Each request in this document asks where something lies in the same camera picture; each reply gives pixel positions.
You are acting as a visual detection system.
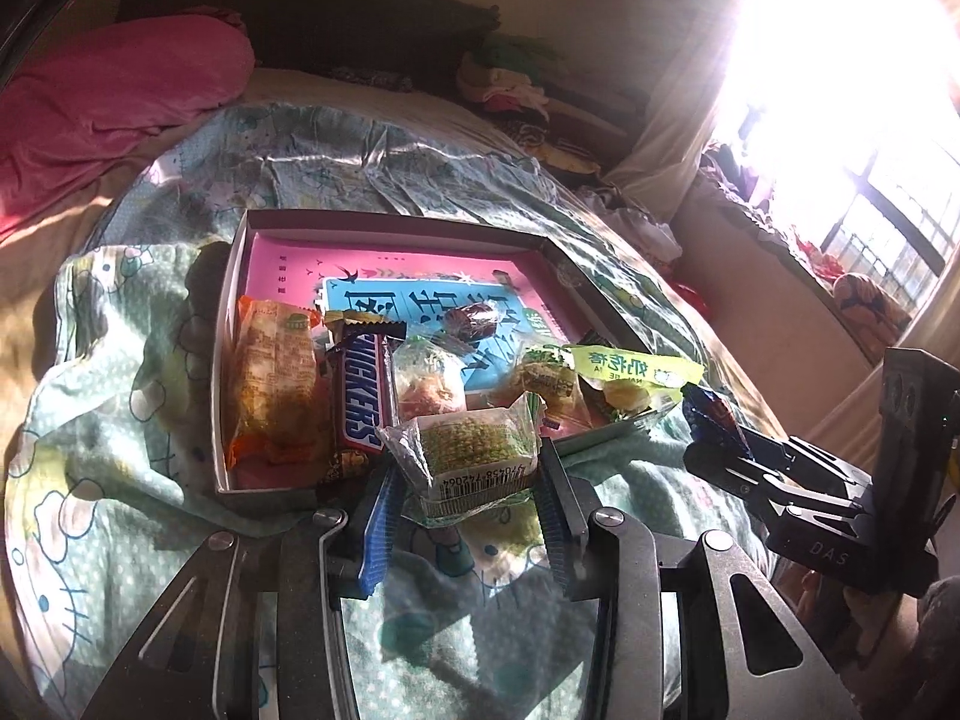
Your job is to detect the beige curtain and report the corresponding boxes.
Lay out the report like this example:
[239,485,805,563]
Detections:
[607,15,751,203]

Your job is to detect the red plastic bag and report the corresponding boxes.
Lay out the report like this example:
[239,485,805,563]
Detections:
[667,277,710,312]

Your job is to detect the blue snack packet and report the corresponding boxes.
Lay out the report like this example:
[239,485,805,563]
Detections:
[682,382,755,458]

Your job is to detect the pink blanket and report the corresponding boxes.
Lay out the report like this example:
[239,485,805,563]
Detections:
[0,6,256,241]

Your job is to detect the orange patterned cloth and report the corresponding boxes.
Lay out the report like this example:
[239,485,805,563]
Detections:
[832,270,923,338]

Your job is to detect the dark red date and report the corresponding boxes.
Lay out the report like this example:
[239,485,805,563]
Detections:
[442,300,497,342]

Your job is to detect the shallow cardboard box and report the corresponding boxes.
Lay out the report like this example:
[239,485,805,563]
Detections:
[212,208,676,511]

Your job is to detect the clear-wrapped round brown snack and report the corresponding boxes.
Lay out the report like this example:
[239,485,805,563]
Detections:
[390,334,470,421]

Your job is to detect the green-yellow snack packet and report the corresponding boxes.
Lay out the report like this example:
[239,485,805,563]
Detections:
[562,343,706,421]

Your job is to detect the long orange snack packet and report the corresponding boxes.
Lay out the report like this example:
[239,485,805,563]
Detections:
[225,296,335,470]

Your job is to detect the clear packet with green cake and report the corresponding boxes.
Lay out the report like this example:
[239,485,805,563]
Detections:
[379,394,545,526]

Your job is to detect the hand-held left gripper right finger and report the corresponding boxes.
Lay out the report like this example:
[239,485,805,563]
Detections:
[540,454,863,720]

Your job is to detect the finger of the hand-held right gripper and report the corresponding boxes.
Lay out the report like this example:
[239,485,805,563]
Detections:
[731,427,871,496]
[686,444,856,522]

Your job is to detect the person's right hand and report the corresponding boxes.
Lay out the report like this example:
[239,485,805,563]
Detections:
[799,574,856,631]

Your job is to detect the dark headboard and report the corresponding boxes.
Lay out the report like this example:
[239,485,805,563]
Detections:
[120,0,503,80]

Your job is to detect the cartoon printed quilt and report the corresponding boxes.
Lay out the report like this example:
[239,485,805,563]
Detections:
[4,101,773,720]

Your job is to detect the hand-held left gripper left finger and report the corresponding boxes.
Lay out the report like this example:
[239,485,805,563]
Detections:
[79,465,406,720]

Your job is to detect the person's right forearm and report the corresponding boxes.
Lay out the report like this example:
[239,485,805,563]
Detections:
[892,581,960,720]

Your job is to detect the pink and blue book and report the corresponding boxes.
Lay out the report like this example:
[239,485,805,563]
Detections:
[244,232,593,436]

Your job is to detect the clothes on windowsill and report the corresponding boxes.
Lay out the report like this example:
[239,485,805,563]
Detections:
[701,142,788,226]

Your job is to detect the pile of folded clothes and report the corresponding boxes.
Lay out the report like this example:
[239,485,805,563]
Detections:
[457,34,653,173]

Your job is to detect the dark patterned cloth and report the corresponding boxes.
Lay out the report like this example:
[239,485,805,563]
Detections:
[330,66,413,95]

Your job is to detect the brown chocolate bar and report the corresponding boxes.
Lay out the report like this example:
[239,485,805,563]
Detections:
[322,319,406,458]

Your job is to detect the window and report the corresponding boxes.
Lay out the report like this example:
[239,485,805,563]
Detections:
[712,0,960,293]

